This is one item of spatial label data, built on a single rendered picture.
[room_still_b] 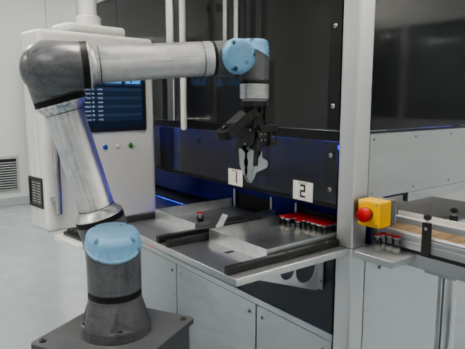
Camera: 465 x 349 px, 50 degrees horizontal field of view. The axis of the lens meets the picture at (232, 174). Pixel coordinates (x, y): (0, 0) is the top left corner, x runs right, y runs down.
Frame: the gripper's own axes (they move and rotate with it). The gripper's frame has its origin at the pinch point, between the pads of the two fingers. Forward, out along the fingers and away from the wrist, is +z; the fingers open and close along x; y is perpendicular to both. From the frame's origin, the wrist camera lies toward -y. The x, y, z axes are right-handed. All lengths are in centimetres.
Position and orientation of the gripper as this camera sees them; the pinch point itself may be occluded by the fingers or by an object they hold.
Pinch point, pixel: (247, 178)
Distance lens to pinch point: 129.7
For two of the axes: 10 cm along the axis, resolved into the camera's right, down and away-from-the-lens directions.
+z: 0.0, 9.9, 1.5
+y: 7.9, -0.9, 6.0
